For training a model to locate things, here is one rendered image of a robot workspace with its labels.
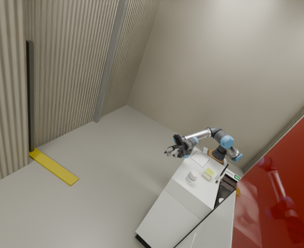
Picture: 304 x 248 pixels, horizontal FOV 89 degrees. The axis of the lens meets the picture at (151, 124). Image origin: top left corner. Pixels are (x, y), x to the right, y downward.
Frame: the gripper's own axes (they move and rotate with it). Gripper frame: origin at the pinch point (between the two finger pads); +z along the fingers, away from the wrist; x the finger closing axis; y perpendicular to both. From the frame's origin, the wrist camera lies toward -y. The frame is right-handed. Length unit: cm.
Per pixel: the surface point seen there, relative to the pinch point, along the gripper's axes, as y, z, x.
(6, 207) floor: 44, 88, 129
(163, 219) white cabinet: 67, -6, 19
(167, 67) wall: -98, -206, 154
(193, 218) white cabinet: 56, -12, -7
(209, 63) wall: -89, -239, 74
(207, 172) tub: 29.6, -35.7, -8.4
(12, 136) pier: -19, 70, 132
